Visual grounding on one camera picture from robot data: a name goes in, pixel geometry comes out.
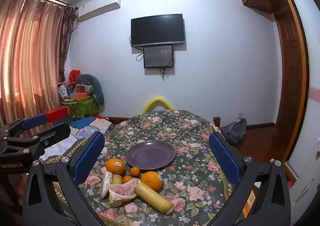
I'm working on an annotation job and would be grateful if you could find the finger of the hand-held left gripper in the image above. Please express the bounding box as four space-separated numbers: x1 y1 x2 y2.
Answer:
0 123 72 161
0 113 50 141

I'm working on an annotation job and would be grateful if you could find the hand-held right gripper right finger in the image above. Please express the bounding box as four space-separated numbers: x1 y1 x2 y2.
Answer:
209 131 292 226

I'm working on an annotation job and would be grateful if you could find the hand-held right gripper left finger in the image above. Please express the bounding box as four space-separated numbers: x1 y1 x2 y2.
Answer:
22 130 105 226

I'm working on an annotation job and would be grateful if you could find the orange with sticker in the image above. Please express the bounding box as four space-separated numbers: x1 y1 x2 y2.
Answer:
140 171 164 191
105 158 126 176

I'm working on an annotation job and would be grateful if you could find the large peeled pomelo segment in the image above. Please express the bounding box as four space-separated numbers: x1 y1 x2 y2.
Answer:
108 178 141 208

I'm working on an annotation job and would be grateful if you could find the purple plate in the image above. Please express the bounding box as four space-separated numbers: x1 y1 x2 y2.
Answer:
126 140 176 170

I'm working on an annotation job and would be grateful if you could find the white sheet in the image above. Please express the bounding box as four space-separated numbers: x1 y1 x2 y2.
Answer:
40 126 84 162

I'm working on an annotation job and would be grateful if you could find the red box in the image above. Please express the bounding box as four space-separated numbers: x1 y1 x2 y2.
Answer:
45 106 70 123

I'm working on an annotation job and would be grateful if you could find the grey backpack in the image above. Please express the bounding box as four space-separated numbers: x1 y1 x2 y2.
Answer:
221 118 247 145

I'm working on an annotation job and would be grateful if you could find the blue patchwork quilt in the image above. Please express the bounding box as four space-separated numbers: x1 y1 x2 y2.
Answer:
70 116 117 139

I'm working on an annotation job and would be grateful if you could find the green fabric bag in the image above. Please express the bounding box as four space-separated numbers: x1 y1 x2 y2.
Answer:
61 96 99 120

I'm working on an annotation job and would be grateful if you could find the dark floral blanket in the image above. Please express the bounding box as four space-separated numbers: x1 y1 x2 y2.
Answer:
40 110 253 226

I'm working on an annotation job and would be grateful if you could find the red plastic bag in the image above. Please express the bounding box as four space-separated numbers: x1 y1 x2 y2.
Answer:
69 70 82 83

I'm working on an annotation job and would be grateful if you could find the grey plush pillow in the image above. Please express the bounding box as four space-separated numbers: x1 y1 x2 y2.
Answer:
76 74 105 105

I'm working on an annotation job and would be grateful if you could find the pink curtain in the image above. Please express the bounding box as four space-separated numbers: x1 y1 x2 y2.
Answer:
0 0 77 126

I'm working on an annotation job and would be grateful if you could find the yellow fuzzy hoop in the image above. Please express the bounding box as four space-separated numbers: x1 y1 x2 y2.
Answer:
141 96 174 114

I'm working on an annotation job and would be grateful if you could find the brown wooden door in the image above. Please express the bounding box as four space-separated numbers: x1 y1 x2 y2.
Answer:
275 10 308 164

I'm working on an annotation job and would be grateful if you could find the white sliding wardrobe door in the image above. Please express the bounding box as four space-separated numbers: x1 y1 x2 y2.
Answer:
280 0 320 206

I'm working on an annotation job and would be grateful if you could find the white air conditioner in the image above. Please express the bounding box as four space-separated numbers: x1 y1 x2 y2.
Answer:
75 0 121 21

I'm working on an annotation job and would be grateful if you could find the black monitor cable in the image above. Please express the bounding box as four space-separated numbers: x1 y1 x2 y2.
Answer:
159 66 171 81

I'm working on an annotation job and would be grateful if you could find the small black wall monitor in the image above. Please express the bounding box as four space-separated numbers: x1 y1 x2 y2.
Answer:
143 45 174 69

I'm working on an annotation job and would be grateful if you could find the large black wall television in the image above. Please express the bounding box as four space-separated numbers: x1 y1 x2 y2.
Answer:
131 14 186 48

